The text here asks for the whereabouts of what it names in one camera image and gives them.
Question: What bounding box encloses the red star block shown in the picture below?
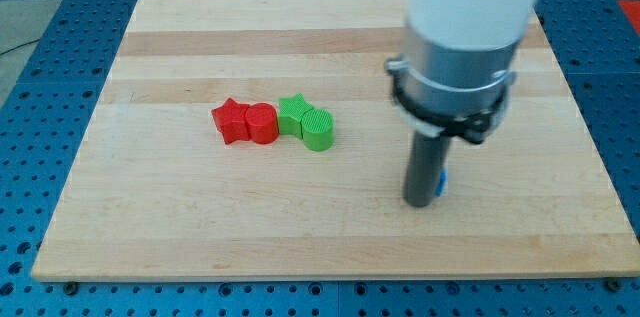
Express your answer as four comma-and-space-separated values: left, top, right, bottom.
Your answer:
211, 98, 250, 144

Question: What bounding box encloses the red cylinder block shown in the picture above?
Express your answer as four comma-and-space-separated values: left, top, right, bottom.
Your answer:
245, 103, 279, 144

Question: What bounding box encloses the blue block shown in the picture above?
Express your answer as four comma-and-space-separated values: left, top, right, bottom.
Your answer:
435, 168, 447, 197

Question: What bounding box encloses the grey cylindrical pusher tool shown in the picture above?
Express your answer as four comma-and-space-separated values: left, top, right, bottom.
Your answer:
403, 132, 451, 208

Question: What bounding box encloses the wooden board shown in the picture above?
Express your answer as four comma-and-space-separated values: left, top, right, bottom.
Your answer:
31, 0, 639, 282

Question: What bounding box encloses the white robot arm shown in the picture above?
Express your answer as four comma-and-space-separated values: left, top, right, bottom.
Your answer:
386, 0, 537, 144

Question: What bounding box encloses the green star block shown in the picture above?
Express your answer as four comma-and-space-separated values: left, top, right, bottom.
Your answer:
277, 93, 314, 139

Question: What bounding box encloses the green cylinder block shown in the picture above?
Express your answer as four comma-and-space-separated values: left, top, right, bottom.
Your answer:
301, 109, 334, 152

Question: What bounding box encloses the red object at right edge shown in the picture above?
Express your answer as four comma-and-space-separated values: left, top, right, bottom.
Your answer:
618, 0, 640, 34

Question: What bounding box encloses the black cable on floor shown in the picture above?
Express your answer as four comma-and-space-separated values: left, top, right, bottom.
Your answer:
0, 37, 40, 57

